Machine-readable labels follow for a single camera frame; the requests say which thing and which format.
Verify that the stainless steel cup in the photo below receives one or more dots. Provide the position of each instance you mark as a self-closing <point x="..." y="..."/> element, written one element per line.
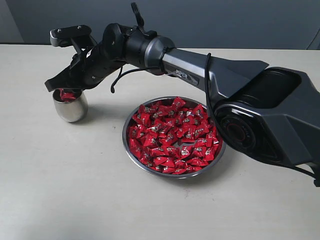
<point x="71" y="111"/>

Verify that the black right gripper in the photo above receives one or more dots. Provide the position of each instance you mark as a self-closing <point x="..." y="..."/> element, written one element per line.
<point x="89" y="66"/>

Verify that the red candy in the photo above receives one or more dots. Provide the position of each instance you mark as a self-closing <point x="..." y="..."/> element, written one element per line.
<point x="67" y="97"/>

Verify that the stainless steel plate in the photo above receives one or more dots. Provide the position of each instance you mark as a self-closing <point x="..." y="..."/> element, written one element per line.
<point x="169" y="100"/>

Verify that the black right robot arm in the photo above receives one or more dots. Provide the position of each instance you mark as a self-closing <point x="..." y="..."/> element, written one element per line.
<point x="270" y="114"/>

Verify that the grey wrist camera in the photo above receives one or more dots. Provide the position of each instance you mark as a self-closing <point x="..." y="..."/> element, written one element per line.
<point x="62" y="37"/>

